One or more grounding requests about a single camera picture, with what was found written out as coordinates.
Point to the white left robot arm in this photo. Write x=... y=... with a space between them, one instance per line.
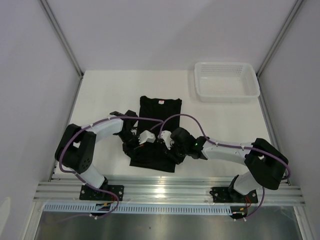
x=77 y=145

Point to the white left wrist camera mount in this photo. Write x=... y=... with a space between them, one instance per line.
x=146 y=137

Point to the black t-shirt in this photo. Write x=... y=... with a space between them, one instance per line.
x=152 y=155

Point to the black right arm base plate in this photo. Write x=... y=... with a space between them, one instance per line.
x=226 y=195

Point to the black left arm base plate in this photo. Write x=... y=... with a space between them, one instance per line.
x=89 y=194

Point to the white perforated plastic basket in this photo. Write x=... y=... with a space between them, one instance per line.
x=225 y=82

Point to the grey aluminium frame post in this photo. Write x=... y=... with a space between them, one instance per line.
x=280 y=36

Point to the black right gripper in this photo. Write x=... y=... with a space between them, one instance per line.
x=170 y=153

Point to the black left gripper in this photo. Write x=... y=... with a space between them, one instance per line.
x=136 y=143

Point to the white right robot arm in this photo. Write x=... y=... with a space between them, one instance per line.
x=266 y=165

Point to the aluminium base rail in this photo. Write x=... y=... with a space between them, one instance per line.
x=167 y=190

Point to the grey slotted cable duct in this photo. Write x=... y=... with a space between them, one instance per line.
x=132 y=208

